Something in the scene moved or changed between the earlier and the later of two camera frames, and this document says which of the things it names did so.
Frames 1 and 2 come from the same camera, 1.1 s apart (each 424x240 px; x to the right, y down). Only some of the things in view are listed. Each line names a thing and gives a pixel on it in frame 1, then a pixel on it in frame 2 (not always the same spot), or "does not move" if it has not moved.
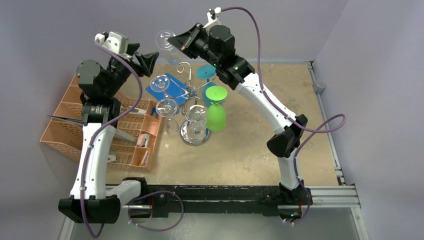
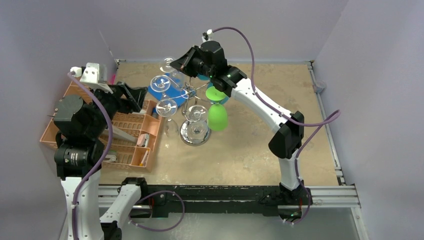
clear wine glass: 174,53 -> 178,81
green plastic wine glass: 216,115 does not move
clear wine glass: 197,126 does not move
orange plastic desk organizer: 134,141 does not move
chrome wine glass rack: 195,130 does not move
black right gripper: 193,39 -> 195,61
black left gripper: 145,60 -> 135,94
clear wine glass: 167,107 does not move
